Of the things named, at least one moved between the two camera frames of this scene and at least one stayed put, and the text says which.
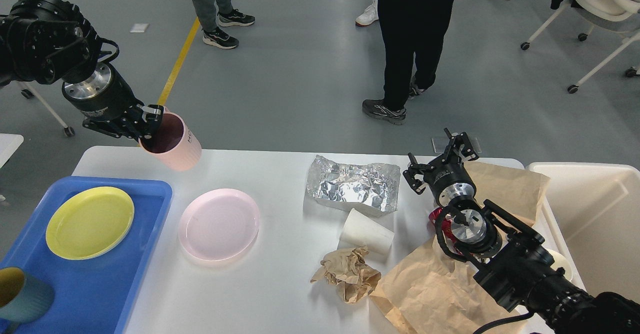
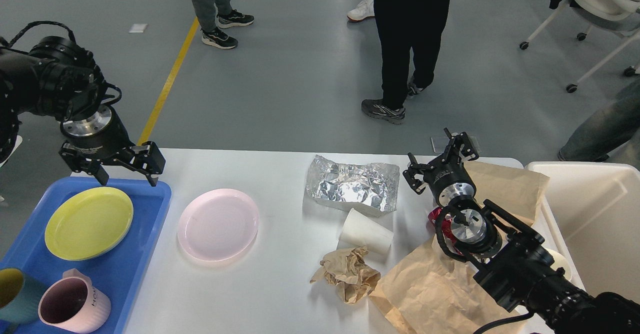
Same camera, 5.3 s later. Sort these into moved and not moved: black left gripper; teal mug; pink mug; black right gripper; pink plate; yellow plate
Moved: black left gripper; pink mug
Not moved: teal mug; yellow plate; pink plate; black right gripper
